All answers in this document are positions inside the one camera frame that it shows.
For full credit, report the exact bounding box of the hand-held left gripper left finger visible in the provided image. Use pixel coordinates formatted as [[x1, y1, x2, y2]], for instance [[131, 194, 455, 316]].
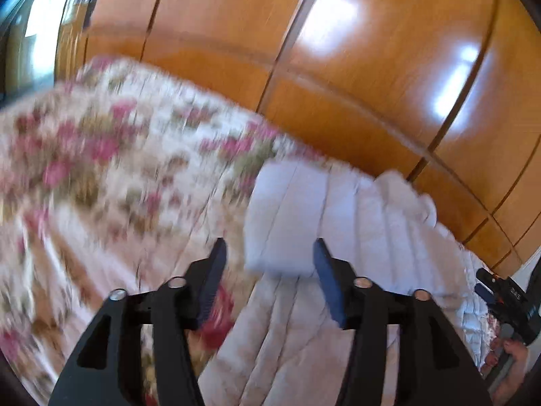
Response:
[[48, 238, 228, 406]]

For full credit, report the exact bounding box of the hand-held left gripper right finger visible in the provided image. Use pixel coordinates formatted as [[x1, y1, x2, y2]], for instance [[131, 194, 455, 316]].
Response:
[[313, 238, 493, 406]]

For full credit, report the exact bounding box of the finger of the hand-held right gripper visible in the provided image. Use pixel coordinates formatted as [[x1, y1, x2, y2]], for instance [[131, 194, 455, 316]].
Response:
[[474, 283, 496, 306], [476, 268, 501, 289]]

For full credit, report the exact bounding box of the white cloth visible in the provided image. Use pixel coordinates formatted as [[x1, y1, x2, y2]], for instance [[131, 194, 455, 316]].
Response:
[[244, 161, 331, 280]]

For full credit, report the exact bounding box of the pale ribbed garment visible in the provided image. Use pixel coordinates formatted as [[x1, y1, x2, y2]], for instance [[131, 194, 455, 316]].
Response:
[[198, 273, 404, 406]]

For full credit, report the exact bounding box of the person's right hand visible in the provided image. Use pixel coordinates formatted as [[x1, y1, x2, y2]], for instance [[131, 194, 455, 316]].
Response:
[[483, 335, 532, 406]]

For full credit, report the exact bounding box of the floral bedspread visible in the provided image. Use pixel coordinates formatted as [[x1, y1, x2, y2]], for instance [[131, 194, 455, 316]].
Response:
[[0, 56, 339, 406]]

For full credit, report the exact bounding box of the wooden wardrobe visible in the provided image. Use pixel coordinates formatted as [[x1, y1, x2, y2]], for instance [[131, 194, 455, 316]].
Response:
[[55, 0, 541, 277]]

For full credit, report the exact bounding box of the dark framed window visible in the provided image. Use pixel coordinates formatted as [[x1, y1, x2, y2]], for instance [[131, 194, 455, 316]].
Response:
[[0, 0, 79, 106]]

